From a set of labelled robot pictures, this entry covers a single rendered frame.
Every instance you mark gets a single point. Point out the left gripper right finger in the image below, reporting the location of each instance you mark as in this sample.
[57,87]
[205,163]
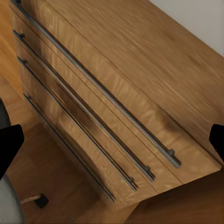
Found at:
[217,139]

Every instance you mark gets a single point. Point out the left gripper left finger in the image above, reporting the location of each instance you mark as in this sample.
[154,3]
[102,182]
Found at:
[11,140]

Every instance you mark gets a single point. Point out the cabinet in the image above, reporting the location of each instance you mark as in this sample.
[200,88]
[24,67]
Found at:
[127,93]
[197,202]

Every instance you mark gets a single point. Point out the swivel chair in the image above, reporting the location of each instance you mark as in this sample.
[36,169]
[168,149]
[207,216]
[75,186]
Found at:
[11,210]

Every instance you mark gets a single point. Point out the bookcase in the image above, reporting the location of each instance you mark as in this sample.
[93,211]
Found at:
[9,66]

